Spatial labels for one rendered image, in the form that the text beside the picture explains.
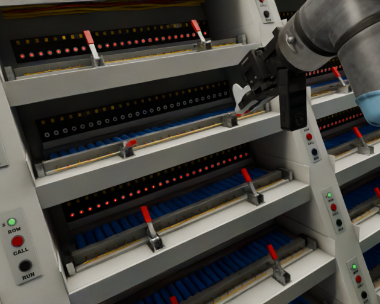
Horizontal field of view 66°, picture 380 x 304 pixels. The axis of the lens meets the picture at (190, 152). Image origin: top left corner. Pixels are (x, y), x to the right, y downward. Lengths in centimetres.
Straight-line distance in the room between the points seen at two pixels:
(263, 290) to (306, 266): 13
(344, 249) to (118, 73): 72
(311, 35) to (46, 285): 58
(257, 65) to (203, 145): 22
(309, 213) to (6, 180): 71
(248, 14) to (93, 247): 69
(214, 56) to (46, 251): 55
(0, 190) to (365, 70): 57
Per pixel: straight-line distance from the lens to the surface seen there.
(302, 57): 50
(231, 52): 79
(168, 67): 70
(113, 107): 78
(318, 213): 85
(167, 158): 64
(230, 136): 71
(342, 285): 93
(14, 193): 60
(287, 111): 56
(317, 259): 88
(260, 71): 57
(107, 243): 66
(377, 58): 41
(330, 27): 46
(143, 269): 63
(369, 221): 105
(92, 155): 65
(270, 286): 79
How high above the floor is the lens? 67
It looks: 2 degrees up
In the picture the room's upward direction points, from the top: 18 degrees counter-clockwise
